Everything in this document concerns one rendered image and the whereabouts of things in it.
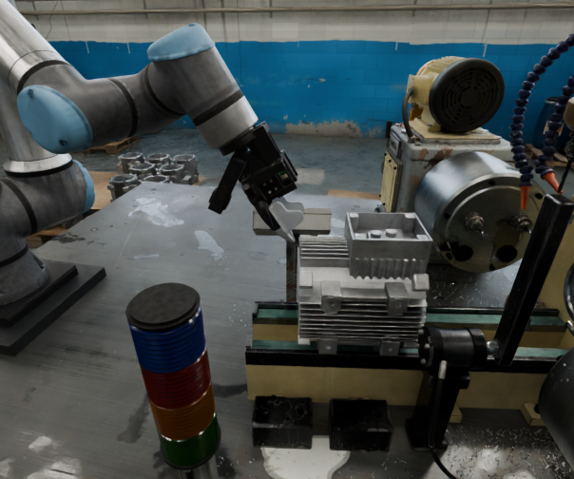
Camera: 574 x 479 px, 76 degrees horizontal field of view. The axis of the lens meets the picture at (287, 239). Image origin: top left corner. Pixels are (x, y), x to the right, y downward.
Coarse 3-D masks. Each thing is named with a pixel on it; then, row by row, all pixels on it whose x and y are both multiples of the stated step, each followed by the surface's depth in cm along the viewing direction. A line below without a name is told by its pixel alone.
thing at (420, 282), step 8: (304, 272) 57; (312, 272) 57; (304, 280) 57; (312, 280) 57; (416, 280) 57; (424, 280) 57; (304, 288) 58; (416, 288) 56; (424, 288) 56; (304, 344) 63; (400, 344) 64; (408, 344) 62
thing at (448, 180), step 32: (448, 160) 91; (480, 160) 85; (416, 192) 97; (448, 192) 81; (480, 192) 78; (512, 192) 78; (544, 192) 78; (448, 224) 82; (480, 224) 78; (512, 224) 80; (448, 256) 86; (480, 256) 86; (512, 256) 85
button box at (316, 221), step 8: (304, 208) 80; (312, 208) 80; (320, 208) 80; (328, 208) 80; (256, 216) 80; (304, 216) 80; (312, 216) 80; (320, 216) 80; (328, 216) 80; (256, 224) 80; (264, 224) 80; (304, 224) 80; (312, 224) 80; (320, 224) 79; (328, 224) 79; (256, 232) 83; (264, 232) 82; (272, 232) 82; (296, 232) 82; (304, 232) 81; (312, 232) 81; (320, 232) 81; (328, 232) 81
